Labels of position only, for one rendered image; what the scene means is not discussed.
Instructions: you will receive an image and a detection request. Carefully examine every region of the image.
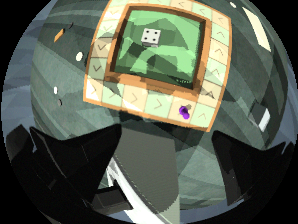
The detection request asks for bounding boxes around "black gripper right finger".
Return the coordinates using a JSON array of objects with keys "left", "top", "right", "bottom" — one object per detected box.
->
[{"left": 212, "top": 131, "right": 286, "bottom": 206}]

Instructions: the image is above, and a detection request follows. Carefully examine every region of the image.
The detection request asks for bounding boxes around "white die with black pips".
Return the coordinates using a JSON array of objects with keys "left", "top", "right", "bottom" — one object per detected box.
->
[{"left": 141, "top": 28, "right": 161, "bottom": 48}]

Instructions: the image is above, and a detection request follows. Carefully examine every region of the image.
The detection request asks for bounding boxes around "purple pawn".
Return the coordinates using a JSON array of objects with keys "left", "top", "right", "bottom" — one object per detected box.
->
[{"left": 178, "top": 107, "right": 190, "bottom": 119}]

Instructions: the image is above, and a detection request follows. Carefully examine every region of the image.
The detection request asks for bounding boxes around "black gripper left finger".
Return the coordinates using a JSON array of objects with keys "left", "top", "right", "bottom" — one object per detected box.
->
[{"left": 29, "top": 124, "right": 122, "bottom": 204}]

